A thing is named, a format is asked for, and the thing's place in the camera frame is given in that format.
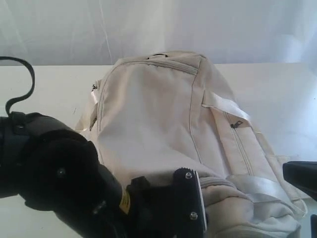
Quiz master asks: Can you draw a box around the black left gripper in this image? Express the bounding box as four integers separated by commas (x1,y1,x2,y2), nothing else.
53,164,176,238

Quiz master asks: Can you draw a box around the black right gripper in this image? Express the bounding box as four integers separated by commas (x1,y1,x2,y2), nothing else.
282,161,317,201

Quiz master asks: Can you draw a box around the beige fabric duffel bag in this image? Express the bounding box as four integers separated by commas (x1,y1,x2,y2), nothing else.
75,52,308,238

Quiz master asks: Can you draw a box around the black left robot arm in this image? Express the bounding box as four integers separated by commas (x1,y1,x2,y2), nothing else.
0,113,207,238

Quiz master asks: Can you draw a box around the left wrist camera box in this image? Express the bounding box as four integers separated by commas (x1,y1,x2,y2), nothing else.
173,168,207,238

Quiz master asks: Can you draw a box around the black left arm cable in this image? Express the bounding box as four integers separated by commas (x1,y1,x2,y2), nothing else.
0,57,36,117

